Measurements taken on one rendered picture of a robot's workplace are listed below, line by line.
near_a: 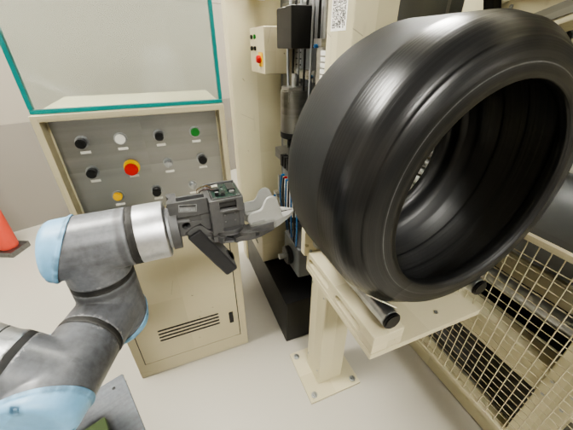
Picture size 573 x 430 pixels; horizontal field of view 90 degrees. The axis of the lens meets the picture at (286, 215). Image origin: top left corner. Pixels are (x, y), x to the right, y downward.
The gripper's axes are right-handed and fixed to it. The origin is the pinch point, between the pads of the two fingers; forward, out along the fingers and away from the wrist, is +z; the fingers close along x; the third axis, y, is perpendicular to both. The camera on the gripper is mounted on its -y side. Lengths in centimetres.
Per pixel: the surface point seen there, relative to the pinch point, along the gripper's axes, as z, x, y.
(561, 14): 66, 5, 33
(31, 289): -126, 157, -116
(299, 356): 24, 43, -116
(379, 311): 19.6, -8.4, -25.5
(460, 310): 48, -9, -37
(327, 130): 8.2, 1.3, 14.4
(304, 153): 6.3, 6.1, 9.0
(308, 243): 16.7, 23.4, -26.9
